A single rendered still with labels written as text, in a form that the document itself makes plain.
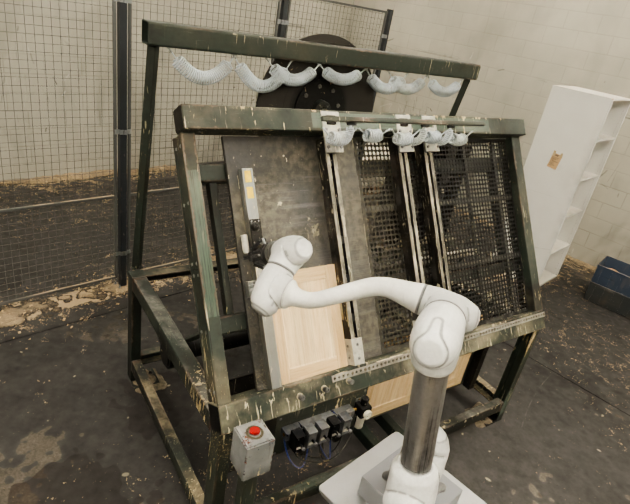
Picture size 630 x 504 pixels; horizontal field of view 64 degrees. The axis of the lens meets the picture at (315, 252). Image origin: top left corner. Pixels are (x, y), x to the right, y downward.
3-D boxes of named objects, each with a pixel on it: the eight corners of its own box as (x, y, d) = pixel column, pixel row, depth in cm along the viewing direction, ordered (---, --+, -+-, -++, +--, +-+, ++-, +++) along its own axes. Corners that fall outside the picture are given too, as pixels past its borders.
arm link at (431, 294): (431, 275, 163) (422, 292, 152) (488, 294, 158) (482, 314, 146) (421, 309, 169) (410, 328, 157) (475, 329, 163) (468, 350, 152)
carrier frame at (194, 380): (206, 557, 239) (220, 427, 203) (127, 374, 337) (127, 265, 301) (501, 419, 358) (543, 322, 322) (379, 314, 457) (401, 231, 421)
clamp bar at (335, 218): (342, 365, 241) (375, 371, 221) (308, 117, 241) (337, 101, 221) (359, 360, 247) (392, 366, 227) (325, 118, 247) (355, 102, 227)
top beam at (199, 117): (175, 135, 206) (183, 128, 197) (172, 110, 206) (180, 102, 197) (512, 139, 326) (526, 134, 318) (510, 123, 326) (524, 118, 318)
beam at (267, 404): (211, 430, 211) (221, 437, 202) (207, 402, 211) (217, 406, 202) (530, 327, 331) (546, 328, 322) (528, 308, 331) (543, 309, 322)
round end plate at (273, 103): (252, 179, 286) (270, 26, 251) (247, 175, 290) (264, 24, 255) (363, 174, 329) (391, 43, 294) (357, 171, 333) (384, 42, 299)
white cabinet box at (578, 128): (534, 289, 557) (613, 98, 468) (488, 266, 592) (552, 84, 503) (557, 276, 598) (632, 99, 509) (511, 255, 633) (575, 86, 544)
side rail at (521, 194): (520, 311, 327) (535, 311, 317) (496, 141, 327) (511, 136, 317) (527, 308, 331) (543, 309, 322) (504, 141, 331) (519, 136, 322)
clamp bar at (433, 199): (437, 337, 276) (472, 340, 256) (407, 121, 276) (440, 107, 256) (450, 333, 282) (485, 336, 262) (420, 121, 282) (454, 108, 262)
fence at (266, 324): (267, 388, 220) (272, 389, 216) (237, 170, 220) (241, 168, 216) (277, 385, 222) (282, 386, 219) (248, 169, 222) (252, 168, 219)
